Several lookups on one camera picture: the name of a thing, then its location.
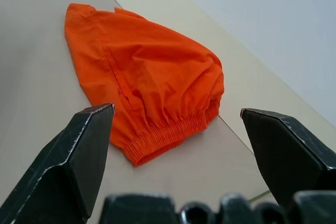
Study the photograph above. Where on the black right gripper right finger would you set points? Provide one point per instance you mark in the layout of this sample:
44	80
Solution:
286	155

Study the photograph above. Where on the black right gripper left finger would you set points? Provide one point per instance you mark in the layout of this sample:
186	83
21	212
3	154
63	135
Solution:
65	161

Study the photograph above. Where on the orange fabric shorts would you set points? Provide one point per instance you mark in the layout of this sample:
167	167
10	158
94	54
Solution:
147	77

